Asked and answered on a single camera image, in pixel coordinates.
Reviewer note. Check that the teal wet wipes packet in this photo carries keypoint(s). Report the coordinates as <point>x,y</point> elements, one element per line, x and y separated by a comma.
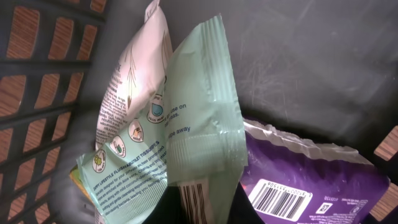
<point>191,137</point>

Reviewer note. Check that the purple sanitary pad pack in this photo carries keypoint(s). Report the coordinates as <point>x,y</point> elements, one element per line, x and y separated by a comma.
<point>293,180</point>

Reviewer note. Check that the white tube with gold cap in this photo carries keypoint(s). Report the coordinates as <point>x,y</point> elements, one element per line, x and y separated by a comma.
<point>137,76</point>

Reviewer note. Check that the yellow green sachet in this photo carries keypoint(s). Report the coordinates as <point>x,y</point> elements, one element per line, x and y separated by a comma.
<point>75,177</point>

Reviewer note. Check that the grey plastic mesh basket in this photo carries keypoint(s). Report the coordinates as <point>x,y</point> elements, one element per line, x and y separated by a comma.
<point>325,70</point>

